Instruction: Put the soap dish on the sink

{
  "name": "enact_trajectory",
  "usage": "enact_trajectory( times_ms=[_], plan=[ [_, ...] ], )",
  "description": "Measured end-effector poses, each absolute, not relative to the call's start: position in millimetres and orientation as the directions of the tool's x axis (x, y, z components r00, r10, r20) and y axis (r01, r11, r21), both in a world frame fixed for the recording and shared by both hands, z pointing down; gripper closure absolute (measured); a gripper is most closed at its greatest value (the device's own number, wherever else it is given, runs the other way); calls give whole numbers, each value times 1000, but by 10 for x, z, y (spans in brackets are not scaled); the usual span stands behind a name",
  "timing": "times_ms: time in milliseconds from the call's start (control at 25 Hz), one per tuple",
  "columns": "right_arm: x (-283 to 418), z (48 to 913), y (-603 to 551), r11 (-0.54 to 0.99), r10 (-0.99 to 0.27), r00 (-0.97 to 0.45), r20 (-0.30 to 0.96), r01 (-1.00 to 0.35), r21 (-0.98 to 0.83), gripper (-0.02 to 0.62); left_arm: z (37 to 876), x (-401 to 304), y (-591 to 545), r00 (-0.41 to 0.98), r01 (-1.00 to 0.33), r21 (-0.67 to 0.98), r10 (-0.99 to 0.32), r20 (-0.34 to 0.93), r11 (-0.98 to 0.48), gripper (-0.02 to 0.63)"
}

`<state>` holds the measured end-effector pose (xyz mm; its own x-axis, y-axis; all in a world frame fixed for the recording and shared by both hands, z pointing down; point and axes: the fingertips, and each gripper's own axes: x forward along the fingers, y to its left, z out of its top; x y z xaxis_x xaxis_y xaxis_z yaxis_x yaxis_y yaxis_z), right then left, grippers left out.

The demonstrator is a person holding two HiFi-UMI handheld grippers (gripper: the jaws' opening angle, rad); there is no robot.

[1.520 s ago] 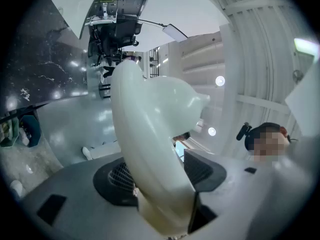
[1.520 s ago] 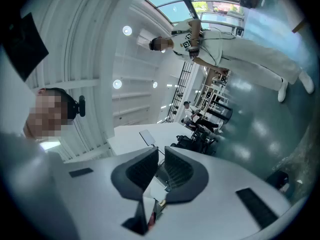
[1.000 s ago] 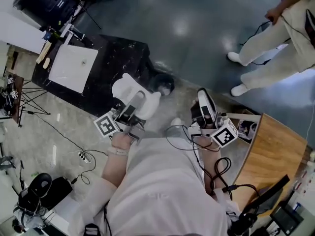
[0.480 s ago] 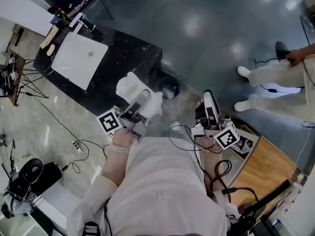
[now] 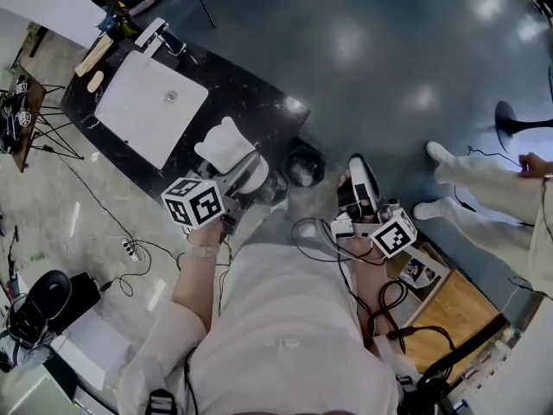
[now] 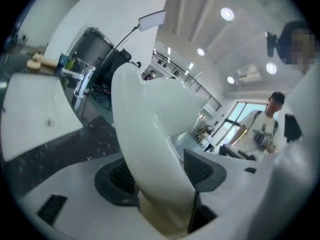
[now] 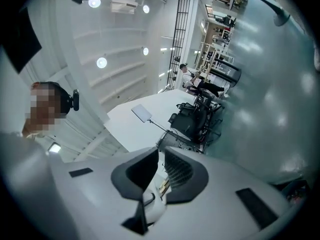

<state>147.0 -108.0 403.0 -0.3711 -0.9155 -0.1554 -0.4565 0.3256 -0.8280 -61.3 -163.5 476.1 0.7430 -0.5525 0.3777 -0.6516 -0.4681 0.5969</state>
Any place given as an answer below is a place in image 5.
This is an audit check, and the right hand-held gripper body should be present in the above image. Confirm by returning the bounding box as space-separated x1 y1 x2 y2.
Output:
329 195 418 259

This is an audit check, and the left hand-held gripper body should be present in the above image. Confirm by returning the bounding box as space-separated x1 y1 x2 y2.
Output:
161 152 263 236

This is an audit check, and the white rectangular sink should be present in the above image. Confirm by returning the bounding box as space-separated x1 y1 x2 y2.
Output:
93 49 210 170

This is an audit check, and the person's left forearm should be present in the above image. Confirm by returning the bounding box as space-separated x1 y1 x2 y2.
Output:
171 227 231 333

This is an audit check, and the person's right forearm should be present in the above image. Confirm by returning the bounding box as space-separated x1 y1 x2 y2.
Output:
341 236 390 339

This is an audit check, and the chrome sink faucet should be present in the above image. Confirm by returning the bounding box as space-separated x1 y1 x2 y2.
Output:
134 16 170 61

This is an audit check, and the black round waste bin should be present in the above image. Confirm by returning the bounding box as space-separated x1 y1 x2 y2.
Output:
286 144 327 188

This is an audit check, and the white power strip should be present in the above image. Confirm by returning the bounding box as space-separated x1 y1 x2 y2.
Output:
121 239 146 263

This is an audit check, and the black marble countertop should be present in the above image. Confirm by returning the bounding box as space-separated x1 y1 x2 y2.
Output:
59 31 312 201

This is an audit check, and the person's white shirt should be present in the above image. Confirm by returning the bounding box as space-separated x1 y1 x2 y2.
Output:
118 207 401 415

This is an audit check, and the black chair base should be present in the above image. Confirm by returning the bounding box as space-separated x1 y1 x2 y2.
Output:
493 99 553 155

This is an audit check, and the light wooden board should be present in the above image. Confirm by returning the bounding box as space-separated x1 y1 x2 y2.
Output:
73 35 115 78

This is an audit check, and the white flat box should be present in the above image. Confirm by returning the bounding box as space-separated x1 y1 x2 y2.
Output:
54 308 136 392

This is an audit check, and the dark glass bottle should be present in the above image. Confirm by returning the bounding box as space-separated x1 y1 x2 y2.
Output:
112 0 140 39

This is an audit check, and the black office chair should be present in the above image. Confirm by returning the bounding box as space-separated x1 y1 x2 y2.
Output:
6 269 102 348

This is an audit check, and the blue plastic item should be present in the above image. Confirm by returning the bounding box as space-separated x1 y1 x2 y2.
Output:
95 11 117 33

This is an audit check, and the brown wooden side table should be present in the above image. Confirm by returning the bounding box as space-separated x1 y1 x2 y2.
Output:
0 74 47 174

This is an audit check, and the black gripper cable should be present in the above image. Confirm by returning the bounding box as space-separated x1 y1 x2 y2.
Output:
290 217 455 356

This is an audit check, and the black floor cable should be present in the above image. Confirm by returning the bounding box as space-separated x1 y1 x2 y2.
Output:
41 144 185 297

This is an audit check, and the black backpack strap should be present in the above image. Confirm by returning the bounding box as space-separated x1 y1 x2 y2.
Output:
148 388 179 415

